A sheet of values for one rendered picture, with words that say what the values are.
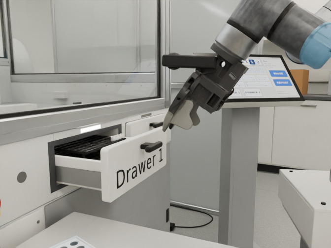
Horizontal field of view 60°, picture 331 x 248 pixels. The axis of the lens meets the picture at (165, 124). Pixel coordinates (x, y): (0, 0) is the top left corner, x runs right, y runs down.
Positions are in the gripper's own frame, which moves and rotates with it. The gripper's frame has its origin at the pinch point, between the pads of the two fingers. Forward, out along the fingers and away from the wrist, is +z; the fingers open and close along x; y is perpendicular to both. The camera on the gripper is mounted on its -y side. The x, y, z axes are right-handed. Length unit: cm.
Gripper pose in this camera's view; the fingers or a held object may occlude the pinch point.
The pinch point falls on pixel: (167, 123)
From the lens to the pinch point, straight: 64.9
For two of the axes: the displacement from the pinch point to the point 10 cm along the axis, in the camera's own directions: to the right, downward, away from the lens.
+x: 3.9, -1.4, 9.1
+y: 7.5, 6.1, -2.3
